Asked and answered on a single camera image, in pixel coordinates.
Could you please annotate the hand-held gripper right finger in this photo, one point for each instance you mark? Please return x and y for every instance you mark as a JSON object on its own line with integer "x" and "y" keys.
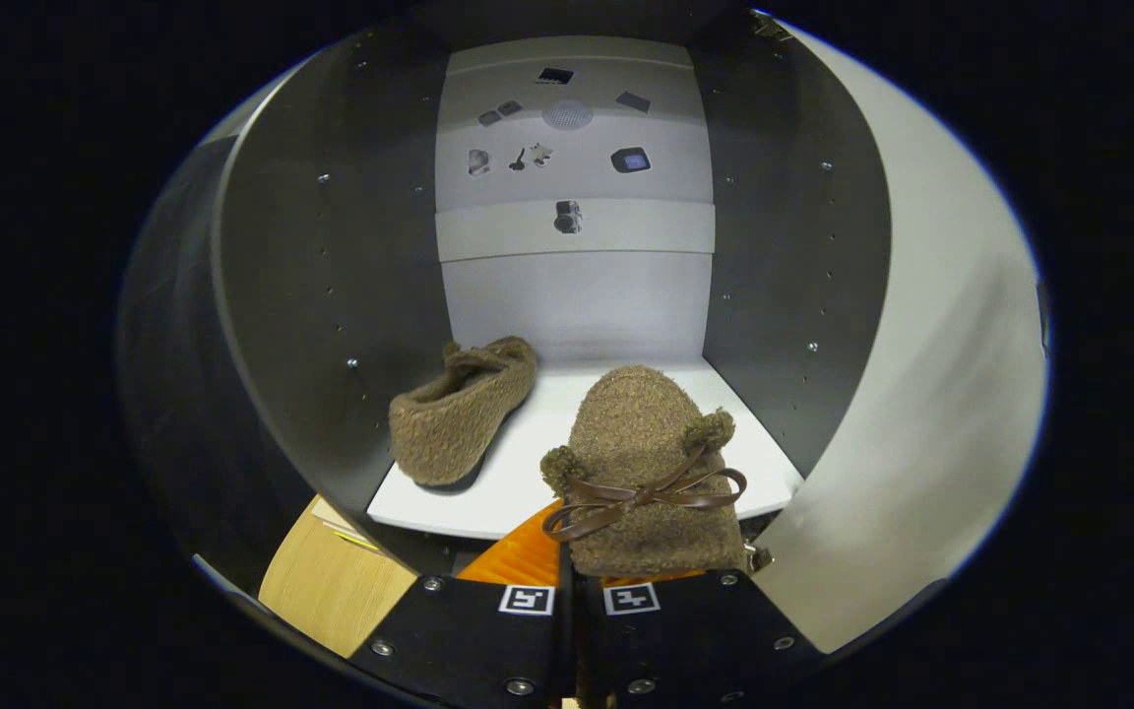
{"x": 685, "y": 640}

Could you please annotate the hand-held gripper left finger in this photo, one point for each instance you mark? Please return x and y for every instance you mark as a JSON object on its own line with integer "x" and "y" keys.
{"x": 469, "y": 640}

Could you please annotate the brown fluffy shoe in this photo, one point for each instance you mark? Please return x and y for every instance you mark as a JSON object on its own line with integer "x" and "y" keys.
{"x": 449, "y": 423}
{"x": 636, "y": 423}

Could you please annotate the dark grey shoe cabinet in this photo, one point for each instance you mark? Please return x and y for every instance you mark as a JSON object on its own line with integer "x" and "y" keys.
{"x": 331, "y": 246}

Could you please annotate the beige book red print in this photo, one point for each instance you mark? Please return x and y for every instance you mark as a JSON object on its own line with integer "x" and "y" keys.
{"x": 331, "y": 514}

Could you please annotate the black backdrop cloth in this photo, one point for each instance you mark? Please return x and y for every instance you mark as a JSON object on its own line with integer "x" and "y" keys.
{"x": 163, "y": 345}

